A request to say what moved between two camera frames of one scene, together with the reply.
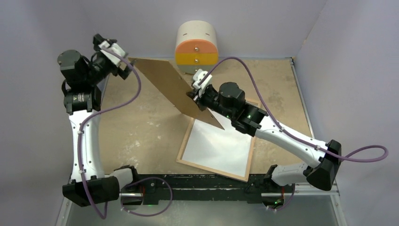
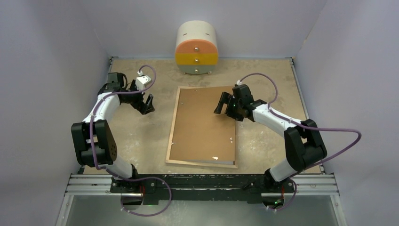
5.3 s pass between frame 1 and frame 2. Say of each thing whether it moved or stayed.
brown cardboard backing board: moved
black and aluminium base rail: stayed
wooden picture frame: moved
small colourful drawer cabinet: stayed
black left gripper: moved
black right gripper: moved
